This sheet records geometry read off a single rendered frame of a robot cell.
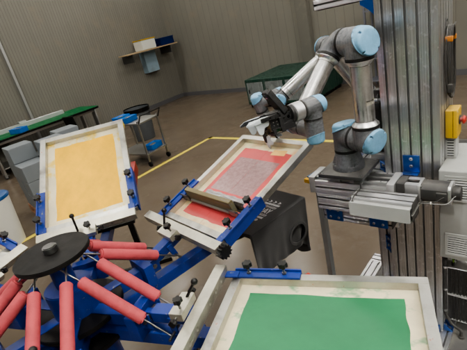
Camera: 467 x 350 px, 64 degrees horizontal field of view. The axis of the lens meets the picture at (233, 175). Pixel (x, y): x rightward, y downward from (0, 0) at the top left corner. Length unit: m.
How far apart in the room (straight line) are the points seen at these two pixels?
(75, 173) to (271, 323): 1.70
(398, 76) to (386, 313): 0.99
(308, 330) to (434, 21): 1.28
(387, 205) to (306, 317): 0.60
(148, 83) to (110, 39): 1.68
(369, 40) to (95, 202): 1.79
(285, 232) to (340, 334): 0.95
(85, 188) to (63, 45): 8.68
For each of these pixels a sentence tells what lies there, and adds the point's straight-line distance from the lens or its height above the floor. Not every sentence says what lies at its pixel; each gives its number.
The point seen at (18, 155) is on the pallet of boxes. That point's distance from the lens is 6.21.
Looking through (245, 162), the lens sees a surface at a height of 1.20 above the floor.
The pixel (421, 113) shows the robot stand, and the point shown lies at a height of 1.48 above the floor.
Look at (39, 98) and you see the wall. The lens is 10.64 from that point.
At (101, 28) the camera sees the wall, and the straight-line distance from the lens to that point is 11.73.
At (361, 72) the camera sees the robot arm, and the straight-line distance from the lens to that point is 1.66.
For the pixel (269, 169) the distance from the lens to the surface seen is 2.21.
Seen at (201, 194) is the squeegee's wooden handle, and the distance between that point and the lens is 2.11.
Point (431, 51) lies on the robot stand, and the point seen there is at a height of 1.74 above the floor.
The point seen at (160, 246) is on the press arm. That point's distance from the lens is 2.00.
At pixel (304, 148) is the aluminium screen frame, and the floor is 1.28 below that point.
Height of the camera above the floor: 2.04
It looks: 22 degrees down
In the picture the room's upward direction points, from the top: 14 degrees counter-clockwise
